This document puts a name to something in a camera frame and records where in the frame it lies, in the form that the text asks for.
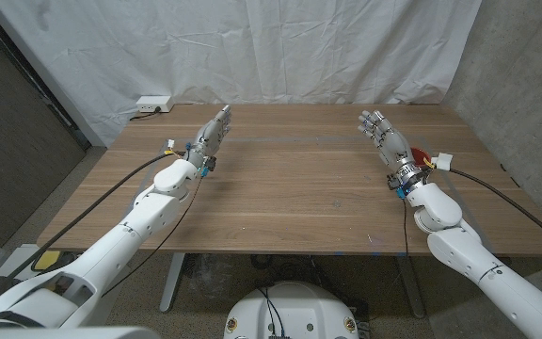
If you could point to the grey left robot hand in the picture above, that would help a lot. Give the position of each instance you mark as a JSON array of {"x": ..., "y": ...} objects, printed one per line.
[{"x": 212, "y": 136}]

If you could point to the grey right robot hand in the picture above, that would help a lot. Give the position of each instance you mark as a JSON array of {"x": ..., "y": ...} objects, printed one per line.
[{"x": 393, "y": 146}]

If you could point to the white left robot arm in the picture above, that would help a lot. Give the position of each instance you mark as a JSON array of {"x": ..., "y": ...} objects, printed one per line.
[{"x": 120, "y": 245}]

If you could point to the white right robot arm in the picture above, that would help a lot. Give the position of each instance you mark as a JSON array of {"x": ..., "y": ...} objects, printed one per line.
[{"x": 478, "y": 263}]

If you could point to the red cup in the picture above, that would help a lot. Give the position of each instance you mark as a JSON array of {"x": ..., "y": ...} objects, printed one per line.
[{"x": 421, "y": 154}]

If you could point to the white power strip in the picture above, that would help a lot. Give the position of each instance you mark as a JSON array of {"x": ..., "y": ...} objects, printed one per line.
[{"x": 154, "y": 103}]

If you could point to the white backdrop cloth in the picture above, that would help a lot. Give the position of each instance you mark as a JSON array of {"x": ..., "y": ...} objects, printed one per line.
[{"x": 252, "y": 47}]

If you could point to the grey table leg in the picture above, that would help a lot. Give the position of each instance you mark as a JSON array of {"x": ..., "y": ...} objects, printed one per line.
[
  {"x": 172, "y": 282},
  {"x": 412, "y": 287}
]

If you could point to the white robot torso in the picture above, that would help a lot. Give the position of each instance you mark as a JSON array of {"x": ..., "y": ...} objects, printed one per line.
[{"x": 292, "y": 311}]

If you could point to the dark door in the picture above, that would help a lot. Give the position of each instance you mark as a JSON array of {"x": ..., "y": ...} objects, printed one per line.
[{"x": 12, "y": 141}]

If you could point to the yellow floor object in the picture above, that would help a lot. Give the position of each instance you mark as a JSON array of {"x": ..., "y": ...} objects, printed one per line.
[{"x": 47, "y": 259}]

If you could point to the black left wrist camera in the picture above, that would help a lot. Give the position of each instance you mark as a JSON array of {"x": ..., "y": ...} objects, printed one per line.
[{"x": 210, "y": 165}]

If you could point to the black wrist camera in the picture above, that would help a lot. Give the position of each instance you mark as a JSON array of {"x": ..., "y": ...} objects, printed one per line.
[
  {"x": 393, "y": 181},
  {"x": 210, "y": 165}
]

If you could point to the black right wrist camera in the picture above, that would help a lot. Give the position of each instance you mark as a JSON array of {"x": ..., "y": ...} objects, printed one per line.
[{"x": 393, "y": 181}]

